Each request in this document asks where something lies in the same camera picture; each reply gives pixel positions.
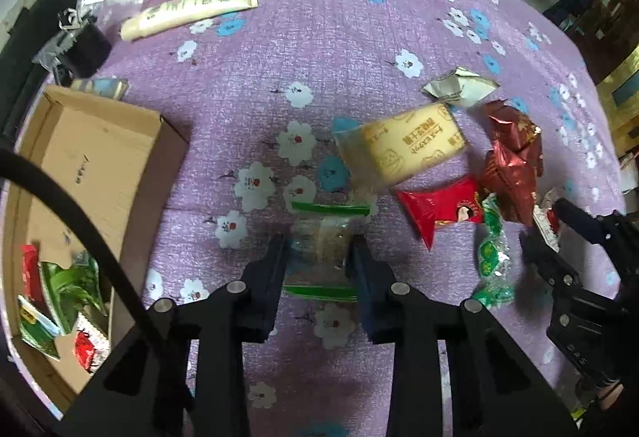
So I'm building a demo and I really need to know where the crumpled white green wrapper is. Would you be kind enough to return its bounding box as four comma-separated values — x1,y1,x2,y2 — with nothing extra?
422,66,500,109

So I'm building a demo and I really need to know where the cream tube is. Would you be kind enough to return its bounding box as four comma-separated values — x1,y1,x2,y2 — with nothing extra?
120,0,260,43

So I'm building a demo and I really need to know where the person's right hand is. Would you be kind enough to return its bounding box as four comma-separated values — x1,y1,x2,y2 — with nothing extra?
579,377,626,414

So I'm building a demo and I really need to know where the purple floral tablecloth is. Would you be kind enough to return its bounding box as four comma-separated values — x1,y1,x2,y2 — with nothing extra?
0,0,631,437

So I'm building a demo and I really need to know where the green leaf-print snack packet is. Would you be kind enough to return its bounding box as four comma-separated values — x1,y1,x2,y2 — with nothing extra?
40,251,109,336

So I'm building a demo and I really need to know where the green candy packet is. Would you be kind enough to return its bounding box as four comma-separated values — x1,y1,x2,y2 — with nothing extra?
472,192,516,309

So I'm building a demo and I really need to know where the red and white snack packet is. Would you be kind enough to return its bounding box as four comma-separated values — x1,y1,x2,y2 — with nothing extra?
74,314,111,375

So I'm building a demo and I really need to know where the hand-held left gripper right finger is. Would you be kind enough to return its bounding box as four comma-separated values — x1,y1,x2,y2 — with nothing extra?
347,235,585,437

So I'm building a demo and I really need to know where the cardboard box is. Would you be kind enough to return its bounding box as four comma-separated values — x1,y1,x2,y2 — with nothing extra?
0,85,189,413

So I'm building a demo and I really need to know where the pale green flat packet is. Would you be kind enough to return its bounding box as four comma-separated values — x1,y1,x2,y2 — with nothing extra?
70,77,131,100

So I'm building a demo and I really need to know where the bright red snack packet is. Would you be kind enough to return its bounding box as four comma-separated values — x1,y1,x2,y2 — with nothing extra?
397,176,486,252

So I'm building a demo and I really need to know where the green and yellow snack packet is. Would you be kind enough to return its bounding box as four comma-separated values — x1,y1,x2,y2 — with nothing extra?
17,295,62,361

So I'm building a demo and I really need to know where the black cable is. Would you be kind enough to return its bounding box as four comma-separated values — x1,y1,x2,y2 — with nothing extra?
0,148,173,349

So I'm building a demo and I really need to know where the black binder clip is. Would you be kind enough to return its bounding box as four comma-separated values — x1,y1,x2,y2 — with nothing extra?
32,10,113,79

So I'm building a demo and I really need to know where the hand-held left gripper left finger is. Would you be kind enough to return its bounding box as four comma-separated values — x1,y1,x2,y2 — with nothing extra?
55,235,290,437

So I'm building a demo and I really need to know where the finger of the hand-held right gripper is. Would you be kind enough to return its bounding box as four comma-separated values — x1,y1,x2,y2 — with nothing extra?
519,230,582,289
554,198,639,245

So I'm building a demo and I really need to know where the dark red snack packet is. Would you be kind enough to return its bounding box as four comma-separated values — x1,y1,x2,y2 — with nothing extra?
479,142,543,226
486,100,544,154

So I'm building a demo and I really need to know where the clear green-striped snack packet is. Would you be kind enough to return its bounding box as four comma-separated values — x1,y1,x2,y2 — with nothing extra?
282,200,373,304

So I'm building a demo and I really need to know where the small red white packet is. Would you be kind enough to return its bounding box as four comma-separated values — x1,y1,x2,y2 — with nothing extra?
532,190,563,252

